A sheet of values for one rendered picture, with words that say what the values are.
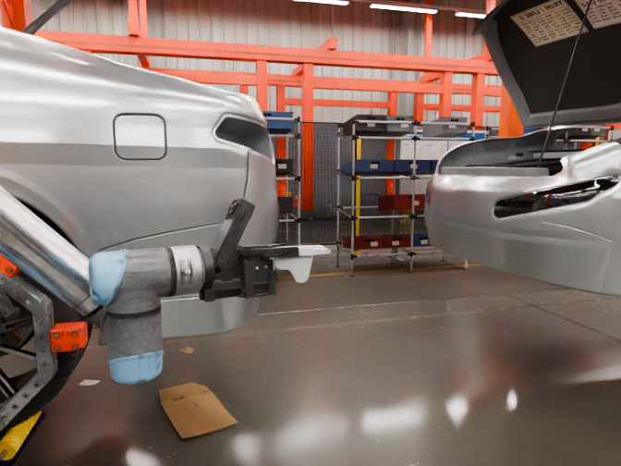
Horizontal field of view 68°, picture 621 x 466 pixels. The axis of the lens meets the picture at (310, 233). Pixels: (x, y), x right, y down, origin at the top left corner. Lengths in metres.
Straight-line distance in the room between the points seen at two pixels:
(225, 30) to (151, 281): 10.62
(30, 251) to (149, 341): 0.22
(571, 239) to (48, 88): 2.31
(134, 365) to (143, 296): 0.10
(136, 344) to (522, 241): 2.23
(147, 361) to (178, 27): 10.60
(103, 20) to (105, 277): 10.67
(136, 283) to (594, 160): 2.29
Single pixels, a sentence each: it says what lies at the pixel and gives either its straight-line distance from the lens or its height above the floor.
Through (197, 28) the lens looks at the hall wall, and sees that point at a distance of 11.20.
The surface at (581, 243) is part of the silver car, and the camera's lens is 2.59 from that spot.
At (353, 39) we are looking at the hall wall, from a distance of 11.86.
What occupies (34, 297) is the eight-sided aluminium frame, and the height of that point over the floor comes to 0.99.
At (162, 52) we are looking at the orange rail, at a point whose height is 3.02.
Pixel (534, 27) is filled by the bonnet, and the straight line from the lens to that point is 3.68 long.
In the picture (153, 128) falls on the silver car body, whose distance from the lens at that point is 1.69.
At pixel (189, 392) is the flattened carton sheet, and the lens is 3.05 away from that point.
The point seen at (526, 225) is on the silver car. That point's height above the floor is 1.07.
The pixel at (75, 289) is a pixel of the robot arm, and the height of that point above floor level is 1.18.
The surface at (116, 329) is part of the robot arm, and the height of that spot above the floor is 1.15.
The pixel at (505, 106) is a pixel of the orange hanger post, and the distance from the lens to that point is 4.93.
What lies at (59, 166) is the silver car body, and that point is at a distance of 1.74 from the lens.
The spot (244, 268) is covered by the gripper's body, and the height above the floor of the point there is 1.21.
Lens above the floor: 1.37
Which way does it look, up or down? 8 degrees down
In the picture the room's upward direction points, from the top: straight up
